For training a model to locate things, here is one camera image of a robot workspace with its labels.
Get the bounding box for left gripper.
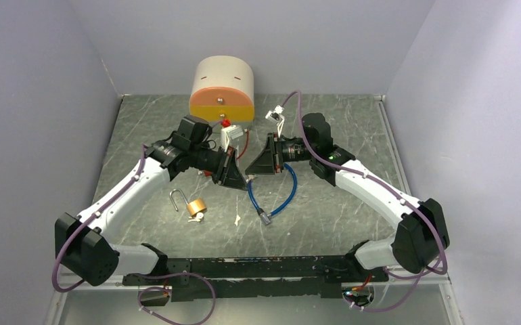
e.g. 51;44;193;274
189;145;248;191

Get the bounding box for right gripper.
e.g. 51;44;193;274
246;132;316;175

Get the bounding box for brass padlock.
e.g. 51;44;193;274
169;189;208;217

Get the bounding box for blue cable lock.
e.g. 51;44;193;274
247;162;298;225

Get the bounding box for red cable lock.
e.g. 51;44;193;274
237;130;250;160

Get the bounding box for padlock keys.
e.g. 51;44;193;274
188;212;204;222

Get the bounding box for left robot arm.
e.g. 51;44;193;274
51;115;248;293

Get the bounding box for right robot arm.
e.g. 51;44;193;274
246;113;449;281

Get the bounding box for beige drawer cabinet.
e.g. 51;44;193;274
189;56;255;127

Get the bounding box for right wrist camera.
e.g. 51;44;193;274
265;105;285;137

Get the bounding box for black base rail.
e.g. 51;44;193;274
122;255;388;302

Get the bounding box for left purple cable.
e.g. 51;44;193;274
51;143;150;293

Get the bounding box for purple cable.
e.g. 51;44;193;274
51;143;150;293
280;91;449;276

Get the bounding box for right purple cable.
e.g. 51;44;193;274
280;91;449;276

